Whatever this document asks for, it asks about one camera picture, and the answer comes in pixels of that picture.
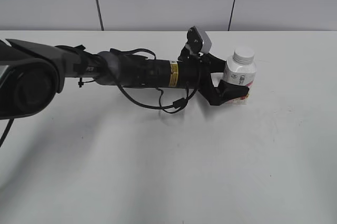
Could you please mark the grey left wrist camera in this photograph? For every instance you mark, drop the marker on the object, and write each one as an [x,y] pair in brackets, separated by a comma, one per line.
[198,41]

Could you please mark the white strawberry yogurt bottle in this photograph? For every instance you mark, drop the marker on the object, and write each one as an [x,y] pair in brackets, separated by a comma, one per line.
[239,74]

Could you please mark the white screw cap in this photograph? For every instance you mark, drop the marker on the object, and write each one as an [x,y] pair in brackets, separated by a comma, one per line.
[244,55]

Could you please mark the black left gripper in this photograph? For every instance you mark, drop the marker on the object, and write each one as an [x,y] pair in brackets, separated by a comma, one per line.
[217,95]

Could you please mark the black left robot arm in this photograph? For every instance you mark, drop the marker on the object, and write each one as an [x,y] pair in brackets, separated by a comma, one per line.
[32,74]

